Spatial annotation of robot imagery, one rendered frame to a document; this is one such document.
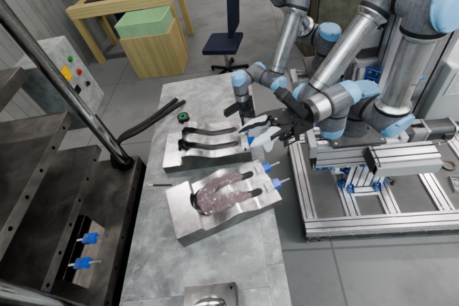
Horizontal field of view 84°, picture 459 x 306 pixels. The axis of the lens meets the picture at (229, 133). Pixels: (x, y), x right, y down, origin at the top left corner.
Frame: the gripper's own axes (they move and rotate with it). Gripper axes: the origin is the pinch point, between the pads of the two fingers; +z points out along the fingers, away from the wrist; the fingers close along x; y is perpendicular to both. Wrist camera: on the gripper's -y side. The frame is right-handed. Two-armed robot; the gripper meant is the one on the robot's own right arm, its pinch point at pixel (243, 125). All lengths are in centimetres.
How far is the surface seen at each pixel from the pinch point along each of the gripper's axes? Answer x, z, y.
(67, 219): -51, -13, -79
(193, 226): -56, 0, -27
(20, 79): -14, -60, -82
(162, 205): -37, 11, -47
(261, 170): -30.0, 2.9, 5.9
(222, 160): -17.7, 6.2, -14.1
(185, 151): -14.6, -2.4, -32.7
